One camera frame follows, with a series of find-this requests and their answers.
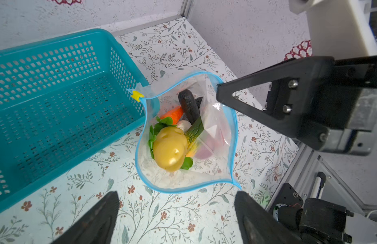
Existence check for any orange carrot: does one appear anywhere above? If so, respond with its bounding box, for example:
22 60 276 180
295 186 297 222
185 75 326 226
160 106 184 125

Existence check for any clear zip top bag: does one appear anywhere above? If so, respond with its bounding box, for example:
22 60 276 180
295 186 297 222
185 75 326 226
129 71 238 194

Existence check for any green yellow cucumber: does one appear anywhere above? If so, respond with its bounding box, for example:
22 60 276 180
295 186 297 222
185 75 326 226
185 118 204 157

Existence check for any yellow green potato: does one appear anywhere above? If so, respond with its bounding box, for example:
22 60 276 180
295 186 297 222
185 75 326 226
153 127 188 172

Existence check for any dark eggplant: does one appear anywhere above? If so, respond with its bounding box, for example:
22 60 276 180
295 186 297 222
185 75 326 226
178 89 203 124

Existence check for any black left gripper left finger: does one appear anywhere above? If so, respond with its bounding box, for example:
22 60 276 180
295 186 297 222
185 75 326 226
53 191 120 244

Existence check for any teal plastic basket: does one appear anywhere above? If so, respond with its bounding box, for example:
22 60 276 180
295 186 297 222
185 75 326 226
0 29 148 214

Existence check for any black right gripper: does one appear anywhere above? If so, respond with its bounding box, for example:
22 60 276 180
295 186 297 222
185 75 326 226
216 56 377 155

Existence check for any purple onion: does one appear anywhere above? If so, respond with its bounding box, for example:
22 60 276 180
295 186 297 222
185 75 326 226
194 128 227 160

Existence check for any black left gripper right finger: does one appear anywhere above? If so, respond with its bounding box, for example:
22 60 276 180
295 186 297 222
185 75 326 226
234 191 301 244

